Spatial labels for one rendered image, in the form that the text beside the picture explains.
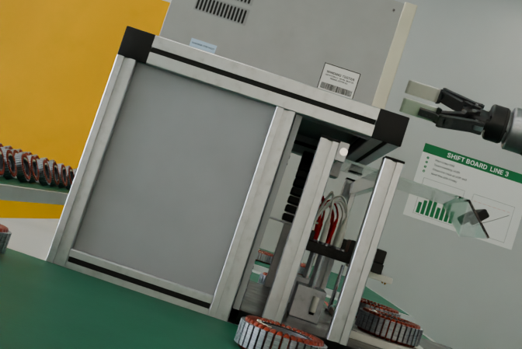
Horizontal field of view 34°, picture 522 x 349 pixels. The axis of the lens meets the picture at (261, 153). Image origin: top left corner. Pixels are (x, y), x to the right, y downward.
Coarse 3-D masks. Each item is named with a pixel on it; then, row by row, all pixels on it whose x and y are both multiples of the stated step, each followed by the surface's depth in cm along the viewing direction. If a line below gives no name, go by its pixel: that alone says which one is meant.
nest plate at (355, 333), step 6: (354, 324) 150; (354, 330) 138; (360, 330) 142; (354, 336) 136; (360, 336) 136; (366, 336) 136; (372, 336) 139; (366, 342) 136; (372, 342) 136; (378, 342) 136; (384, 342) 136; (390, 342) 138; (384, 348) 136; (390, 348) 136; (396, 348) 136; (402, 348) 136; (408, 348) 138; (414, 348) 142; (420, 348) 145
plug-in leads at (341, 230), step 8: (336, 200) 145; (344, 200) 143; (320, 208) 144; (344, 208) 145; (328, 216) 144; (328, 224) 143; (344, 224) 142; (312, 232) 142; (336, 232) 147; (344, 232) 145; (320, 240) 143; (336, 240) 142; (336, 248) 142
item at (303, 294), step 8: (296, 288) 142; (304, 288) 141; (312, 288) 141; (320, 288) 147; (296, 296) 141; (304, 296) 141; (312, 296) 141; (320, 296) 141; (296, 304) 141; (304, 304) 141; (320, 304) 141; (288, 312) 142; (296, 312) 141; (304, 312) 141; (320, 312) 141; (312, 320) 140
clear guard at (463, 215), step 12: (348, 168) 173; (360, 168) 165; (372, 168) 161; (408, 180) 161; (408, 192) 183; (420, 192) 174; (432, 192) 166; (444, 192) 161; (444, 204) 182; (456, 204) 172; (468, 204) 161; (456, 216) 177; (468, 216) 166; (456, 228) 182; (468, 228) 171; (480, 228) 162
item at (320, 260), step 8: (352, 240) 142; (312, 248) 142; (320, 248) 142; (328, 248) 142; (352, 248) 142; (320, 256) 142; (328, 256) 142; (336, 256) 141; (344, 256) 141; (376, 256) 142; (384, 256) 142; (320, 264) 142; (376, 264) 141; (312, 272) 147; (376, 272) 141; (312, 280) 142; (384, 280) 142; (392, 280) 142
